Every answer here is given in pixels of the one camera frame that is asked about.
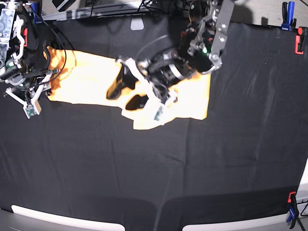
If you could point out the red clamp upper right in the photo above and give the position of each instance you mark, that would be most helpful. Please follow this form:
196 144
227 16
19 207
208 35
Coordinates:
301 39

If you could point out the red clamp upper left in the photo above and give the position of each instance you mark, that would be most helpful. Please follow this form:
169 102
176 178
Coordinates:
25 36

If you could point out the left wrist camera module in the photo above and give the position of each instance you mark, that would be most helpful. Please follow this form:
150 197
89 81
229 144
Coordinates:
161 113

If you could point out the red black bar clamp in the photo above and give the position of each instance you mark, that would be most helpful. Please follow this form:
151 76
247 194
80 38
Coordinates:
292 209

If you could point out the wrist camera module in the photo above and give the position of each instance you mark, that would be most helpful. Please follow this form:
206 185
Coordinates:
161 113
31 109

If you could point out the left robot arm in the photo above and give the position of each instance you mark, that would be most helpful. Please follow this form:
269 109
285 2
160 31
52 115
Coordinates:
200 50

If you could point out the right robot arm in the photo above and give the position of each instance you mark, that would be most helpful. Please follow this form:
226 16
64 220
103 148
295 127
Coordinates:
18 39

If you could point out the blue clamp upper right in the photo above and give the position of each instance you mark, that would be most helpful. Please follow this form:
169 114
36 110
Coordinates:
288 20

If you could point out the yellow t-shirt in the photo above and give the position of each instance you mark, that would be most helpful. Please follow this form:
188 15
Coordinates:
86 78

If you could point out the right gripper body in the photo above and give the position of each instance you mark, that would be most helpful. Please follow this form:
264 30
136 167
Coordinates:
27 90

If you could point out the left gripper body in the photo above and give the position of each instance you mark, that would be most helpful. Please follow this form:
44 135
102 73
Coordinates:
156 76

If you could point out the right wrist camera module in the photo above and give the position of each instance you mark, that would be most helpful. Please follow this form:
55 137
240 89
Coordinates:
31 109

